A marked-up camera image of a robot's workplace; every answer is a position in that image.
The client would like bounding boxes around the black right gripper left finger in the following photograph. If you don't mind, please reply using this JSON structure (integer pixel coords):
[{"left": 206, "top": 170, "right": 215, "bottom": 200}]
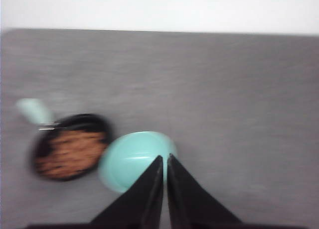
[{"left": 90, "top": 156, "right": 163, "bottom": 229}]

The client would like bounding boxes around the black frying pan green handle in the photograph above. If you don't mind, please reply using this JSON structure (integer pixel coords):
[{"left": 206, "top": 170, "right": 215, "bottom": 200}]
[{"left": 16, "top": 98, "right": 113, "bottom": 182}]

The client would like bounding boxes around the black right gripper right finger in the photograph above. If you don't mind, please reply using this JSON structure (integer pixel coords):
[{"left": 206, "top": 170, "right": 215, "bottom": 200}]
[{"left": 167, "top": 154, "right": 244, "bottom": 229}]

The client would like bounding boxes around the teal ceramic bowl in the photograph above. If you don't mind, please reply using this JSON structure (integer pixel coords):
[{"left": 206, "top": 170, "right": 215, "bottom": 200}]
[{"left": 98, "top": 131, "right": 177, "bottom": 193}]

